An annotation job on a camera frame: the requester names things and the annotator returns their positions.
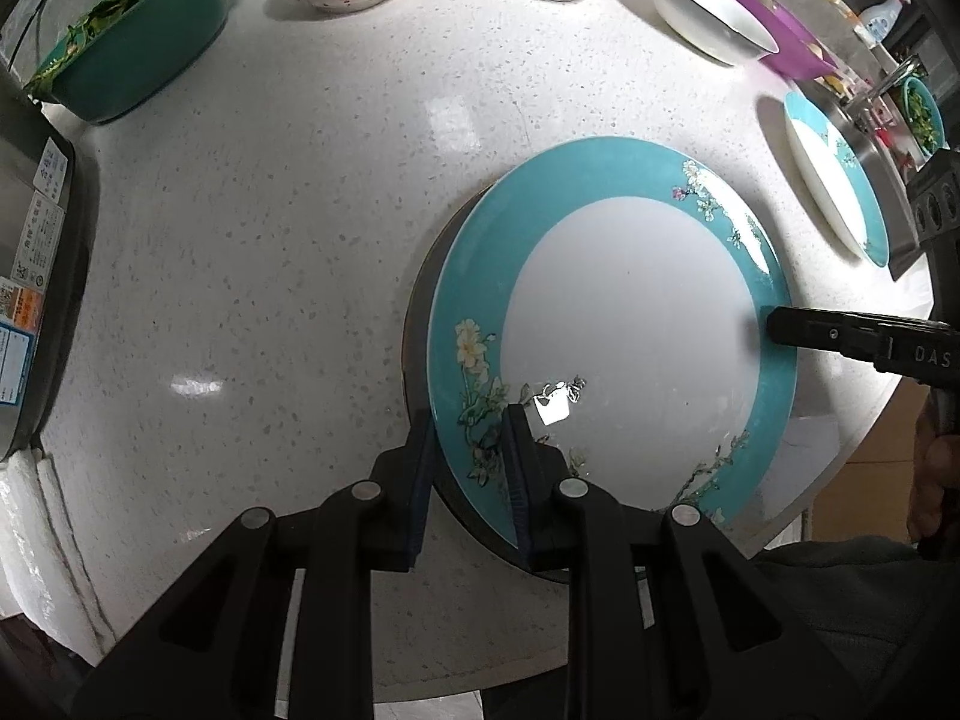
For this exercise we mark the purple plastic basin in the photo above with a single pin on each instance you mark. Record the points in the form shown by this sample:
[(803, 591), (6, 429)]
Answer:
[(787, 37)]

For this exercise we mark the white towel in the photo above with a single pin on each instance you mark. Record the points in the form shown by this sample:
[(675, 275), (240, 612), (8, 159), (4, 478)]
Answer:
[(45, 555)]

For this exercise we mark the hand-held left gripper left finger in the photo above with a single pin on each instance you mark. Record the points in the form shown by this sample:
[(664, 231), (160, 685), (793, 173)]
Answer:
[(418, 499)]

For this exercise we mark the brown cabinet front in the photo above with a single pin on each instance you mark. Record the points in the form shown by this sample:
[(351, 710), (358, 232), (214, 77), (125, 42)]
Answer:
[(862, 457)]

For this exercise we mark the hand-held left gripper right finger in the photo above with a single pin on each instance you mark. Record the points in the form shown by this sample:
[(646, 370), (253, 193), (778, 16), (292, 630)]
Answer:
[(517, 484)]

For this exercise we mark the yellow fruit pieces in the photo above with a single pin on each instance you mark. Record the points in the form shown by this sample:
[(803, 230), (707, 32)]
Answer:
[(836, 82)]

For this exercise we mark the steel faucet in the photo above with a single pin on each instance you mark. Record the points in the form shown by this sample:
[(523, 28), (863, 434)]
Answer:
[(885, 90)]

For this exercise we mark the small teal floral plate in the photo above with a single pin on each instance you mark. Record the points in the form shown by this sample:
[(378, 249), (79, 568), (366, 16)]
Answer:
[(832, 180)]

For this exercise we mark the leafy green vegetables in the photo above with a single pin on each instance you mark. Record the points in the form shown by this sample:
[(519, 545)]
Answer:
[(112, 11)]

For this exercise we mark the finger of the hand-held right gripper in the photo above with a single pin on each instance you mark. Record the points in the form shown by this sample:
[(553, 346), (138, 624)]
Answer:
[(817, 330)]

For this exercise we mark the person's grey clothing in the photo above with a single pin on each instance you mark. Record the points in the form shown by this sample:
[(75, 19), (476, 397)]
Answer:
[(832, 600)]

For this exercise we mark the silver appliance with labels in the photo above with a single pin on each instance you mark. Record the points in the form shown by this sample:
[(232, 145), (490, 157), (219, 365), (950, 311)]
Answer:
[(37, 277)]

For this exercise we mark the teal colander with greens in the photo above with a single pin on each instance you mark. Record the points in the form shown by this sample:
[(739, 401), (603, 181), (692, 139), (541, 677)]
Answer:
[(924, 114)]

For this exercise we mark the white spray bottle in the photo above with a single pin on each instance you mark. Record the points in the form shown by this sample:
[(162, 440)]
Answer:
[(885, 15)]

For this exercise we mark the green plastic basin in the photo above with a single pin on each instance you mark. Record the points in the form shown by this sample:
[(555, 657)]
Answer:
[(142, 52)]

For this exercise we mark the large teal floral plate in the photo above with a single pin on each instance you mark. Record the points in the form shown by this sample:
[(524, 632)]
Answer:
[(637, 330)]

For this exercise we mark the person's right hand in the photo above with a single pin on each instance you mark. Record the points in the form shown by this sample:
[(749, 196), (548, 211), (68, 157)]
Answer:
[(936, 480)]

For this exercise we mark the stainless steel sink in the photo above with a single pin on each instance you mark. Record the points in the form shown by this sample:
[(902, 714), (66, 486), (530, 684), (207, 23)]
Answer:
[(877, 172)]

